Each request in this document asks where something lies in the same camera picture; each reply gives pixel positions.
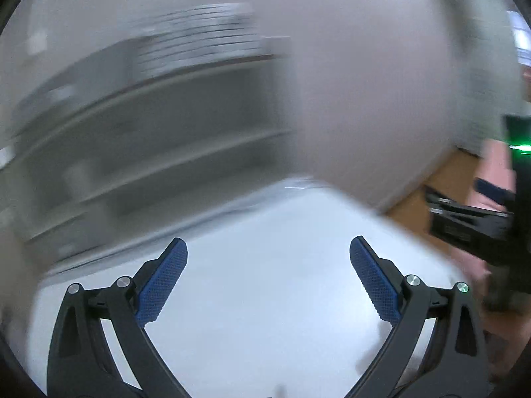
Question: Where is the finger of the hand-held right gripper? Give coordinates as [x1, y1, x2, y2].
[422, 185, 458, 211]
[474, 177, 516, 213]

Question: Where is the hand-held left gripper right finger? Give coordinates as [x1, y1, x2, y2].
[344, 235, 494, 398]

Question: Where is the grey shelf unit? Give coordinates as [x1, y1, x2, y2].
[0, 2, 293, 268]

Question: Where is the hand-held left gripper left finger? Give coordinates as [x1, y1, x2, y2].
[46, 237, 192, 398]

